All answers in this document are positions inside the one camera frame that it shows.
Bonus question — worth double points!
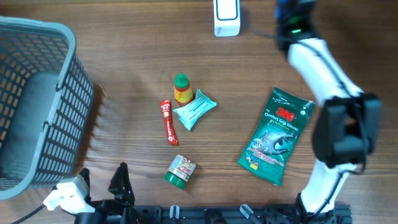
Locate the green lid jar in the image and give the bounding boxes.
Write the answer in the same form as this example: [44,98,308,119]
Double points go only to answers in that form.
[164,154,196,189]

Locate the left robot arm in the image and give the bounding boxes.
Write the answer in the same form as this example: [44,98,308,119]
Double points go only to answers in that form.
[74,162,142,224]

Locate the green cap sauce bottle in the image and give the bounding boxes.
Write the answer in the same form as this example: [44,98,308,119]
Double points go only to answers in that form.
[174,73,194,106]

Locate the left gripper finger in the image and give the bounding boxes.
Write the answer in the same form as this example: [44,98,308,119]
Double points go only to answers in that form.
[79,167,91,199]
[108,162,135,206]

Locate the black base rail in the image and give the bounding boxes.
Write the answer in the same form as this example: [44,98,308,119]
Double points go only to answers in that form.
[124,203,353,224]

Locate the teal tissue packet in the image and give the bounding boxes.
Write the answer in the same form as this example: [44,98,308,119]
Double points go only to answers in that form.
[174,90,217,131]

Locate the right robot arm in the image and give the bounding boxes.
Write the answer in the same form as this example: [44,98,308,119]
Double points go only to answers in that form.
[275,1,382,223]

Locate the red sachet stick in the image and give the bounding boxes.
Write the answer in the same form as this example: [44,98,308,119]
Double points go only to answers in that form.
[160,100,178,146]

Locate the green 3M gloves packet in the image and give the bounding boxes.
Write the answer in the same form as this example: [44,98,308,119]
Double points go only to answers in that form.
[238,88,315,186]

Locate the white barcode scanner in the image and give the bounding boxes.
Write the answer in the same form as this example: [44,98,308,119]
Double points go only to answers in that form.
[213,0,241,37]

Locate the grey plastic mesh basket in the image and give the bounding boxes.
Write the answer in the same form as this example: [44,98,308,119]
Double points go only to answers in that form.
[1,17,95,200]

